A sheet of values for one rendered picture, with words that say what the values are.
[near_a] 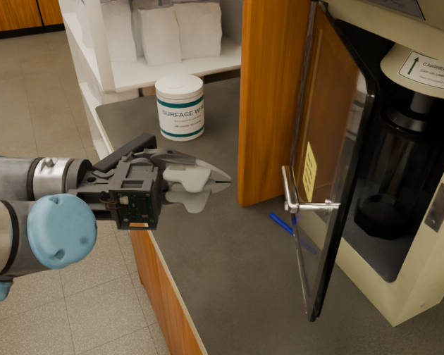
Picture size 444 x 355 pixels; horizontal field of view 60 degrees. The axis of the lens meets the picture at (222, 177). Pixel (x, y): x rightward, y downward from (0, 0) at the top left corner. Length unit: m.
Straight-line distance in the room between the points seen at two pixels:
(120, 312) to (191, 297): 1.17
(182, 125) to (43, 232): 0.73
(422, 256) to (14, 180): 0.56
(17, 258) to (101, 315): 1.49
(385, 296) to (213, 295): 0.29
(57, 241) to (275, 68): 0.49
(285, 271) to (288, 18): 0.46
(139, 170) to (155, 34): 1.14
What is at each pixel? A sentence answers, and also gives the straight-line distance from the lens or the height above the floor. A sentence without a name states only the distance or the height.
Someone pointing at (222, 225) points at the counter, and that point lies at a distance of 0.85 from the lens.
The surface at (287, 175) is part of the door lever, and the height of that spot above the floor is 1.21.
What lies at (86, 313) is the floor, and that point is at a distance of 1.92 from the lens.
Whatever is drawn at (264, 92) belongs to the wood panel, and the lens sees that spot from 0.74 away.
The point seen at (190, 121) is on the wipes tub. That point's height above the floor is 1.00.
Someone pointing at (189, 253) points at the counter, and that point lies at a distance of 0.79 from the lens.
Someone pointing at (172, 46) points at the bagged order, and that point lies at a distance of 1.64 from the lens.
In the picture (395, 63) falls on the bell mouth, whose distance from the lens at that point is 0.60.
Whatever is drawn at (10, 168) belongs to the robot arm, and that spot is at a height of 1.24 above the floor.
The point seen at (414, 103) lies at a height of 1.27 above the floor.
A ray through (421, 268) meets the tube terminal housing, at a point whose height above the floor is 1.09.
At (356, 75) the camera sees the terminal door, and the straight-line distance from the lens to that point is 0.42.
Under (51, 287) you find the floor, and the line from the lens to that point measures 2.07.
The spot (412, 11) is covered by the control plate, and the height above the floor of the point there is 1.42.
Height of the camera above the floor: 1.54
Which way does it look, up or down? 38 degrees down
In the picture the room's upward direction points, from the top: straight up
